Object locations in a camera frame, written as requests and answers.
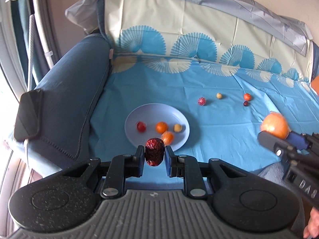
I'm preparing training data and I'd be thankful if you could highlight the dark green curtain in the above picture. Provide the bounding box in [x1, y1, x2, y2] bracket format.
[10, 0, 62, 83]

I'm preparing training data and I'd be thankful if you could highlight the orange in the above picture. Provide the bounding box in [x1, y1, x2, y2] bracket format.
[260, 112, 290, 140]
[161, 131, 175, 146]

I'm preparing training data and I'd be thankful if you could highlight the wrapped pink lychee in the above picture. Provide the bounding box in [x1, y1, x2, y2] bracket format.
[197, 97, 207, 106]

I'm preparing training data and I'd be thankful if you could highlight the wrapped orange in plate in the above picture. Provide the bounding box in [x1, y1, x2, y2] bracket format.
[161, 131, 175, 146]

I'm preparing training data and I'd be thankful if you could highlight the person's right hand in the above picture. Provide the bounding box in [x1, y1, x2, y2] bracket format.
[303, 207, 319, 238]

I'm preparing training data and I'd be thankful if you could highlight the light blue plate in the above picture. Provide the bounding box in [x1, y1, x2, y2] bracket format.
[124, 103, 190, 151]

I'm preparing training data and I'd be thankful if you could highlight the small tan longan in plate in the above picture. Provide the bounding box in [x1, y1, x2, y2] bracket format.
[174, 123, 183, 133]

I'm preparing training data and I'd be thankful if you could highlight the black smartphone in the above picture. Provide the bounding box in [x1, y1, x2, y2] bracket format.
[14, 89, 43, 142]

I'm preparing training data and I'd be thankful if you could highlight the orange tangerine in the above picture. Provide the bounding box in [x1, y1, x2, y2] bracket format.
[243, 93, 251, 101]
[155, 121, 169, 134]

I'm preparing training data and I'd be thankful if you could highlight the white window frame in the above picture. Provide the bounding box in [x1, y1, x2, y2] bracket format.
[1, 0, 27, 101]

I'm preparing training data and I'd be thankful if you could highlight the grey plastic cover sheet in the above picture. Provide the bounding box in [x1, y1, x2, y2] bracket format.
[65, 0, 312, 55]

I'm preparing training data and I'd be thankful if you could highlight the blue patterned sofa cloth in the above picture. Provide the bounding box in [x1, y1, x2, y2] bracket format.
[89, 0, 318, 171]

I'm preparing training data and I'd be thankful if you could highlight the dark red jujube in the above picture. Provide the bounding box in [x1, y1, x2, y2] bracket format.
[144, 138, 165, 167]

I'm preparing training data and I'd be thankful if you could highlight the red cherry tomato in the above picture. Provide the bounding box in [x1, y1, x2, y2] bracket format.
[136, 121, 147, 133]

